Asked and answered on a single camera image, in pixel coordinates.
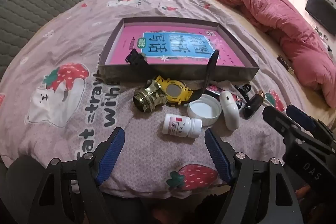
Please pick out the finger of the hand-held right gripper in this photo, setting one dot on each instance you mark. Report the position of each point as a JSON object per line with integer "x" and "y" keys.
{"x": 299, "y": 113}
{"x": 278, "y": 121}

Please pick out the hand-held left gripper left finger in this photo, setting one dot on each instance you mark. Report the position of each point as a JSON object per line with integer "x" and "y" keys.
{"x": 113, "y": 151}

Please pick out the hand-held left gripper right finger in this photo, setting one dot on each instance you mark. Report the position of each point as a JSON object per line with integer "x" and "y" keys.
{"x": 217, "y": 158}

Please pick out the black and gold lighter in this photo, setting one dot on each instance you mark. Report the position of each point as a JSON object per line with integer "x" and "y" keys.
{"x": 250, "y": 108}

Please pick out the black hair clip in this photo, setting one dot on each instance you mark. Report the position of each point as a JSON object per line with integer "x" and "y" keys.
{"x": 242, "y": 88}

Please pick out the white earbud case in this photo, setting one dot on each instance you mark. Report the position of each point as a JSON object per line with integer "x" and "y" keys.
{"x": 229, "y": 111}

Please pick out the white plastic bottle cap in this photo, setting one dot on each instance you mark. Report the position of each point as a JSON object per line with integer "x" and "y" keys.
{"x": 203, "y": 109}

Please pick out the white pill bottle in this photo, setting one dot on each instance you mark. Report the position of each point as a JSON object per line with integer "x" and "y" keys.
{"x": 178, "y": 125}

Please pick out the brass threaded fitting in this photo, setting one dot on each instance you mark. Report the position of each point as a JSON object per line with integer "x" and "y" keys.
{"x": 149, "y": 98}

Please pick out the red and black lighter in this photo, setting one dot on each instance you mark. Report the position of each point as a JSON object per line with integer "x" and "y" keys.
{"x": 212, "y": 88}

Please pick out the shallow grey cardboard box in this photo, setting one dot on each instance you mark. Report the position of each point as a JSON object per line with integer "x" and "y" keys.
{"x": 183, "y": 73}

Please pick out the small dark gold-trimmed packet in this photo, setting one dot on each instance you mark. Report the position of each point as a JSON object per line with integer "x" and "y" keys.
{"x": 285, "y": 64}

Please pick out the pink quilt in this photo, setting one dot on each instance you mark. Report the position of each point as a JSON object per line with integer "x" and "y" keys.
{"x": 275, "y": 16}

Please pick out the black television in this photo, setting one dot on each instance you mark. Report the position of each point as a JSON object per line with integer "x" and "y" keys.
{"x": 320, "y": 11}

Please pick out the pink book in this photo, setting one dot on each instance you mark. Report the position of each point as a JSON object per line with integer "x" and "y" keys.
{"x": 131, "y": 40}

